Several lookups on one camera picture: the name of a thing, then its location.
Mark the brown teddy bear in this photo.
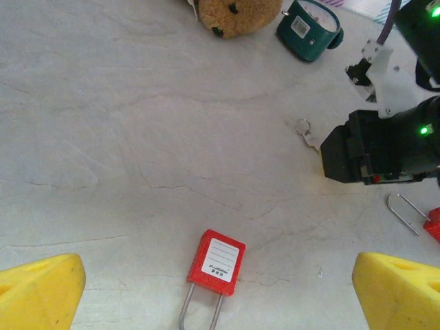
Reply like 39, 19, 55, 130
188, 0, 283, 39

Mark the red safety padlock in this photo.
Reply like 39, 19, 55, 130
177, 228, 248, 330
387, 192, 440, 245

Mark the teal alarm clock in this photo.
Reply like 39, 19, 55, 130
274, 0, 344, 63

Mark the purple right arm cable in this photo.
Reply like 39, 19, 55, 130
376, 0, 403, 45

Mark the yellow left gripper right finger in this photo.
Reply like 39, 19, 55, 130
352, 252, 440, 330

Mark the metal key with ring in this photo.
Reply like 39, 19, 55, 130
294, 118, 322, 155

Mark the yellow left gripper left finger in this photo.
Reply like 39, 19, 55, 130
0, 253, 87, 330

